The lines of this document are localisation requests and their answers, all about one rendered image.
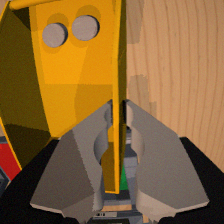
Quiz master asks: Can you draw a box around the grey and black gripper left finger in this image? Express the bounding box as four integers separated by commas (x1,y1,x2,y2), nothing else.
0,99,113,224

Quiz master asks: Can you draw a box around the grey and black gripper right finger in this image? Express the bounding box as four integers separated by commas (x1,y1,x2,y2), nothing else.
122,99,224,224

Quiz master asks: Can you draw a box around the grey metal shelf rack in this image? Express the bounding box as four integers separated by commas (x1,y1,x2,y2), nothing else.
0,126,143,224

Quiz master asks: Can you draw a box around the grey round disc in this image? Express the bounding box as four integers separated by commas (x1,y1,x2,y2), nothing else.
42,23,68,48
72,15,100,41

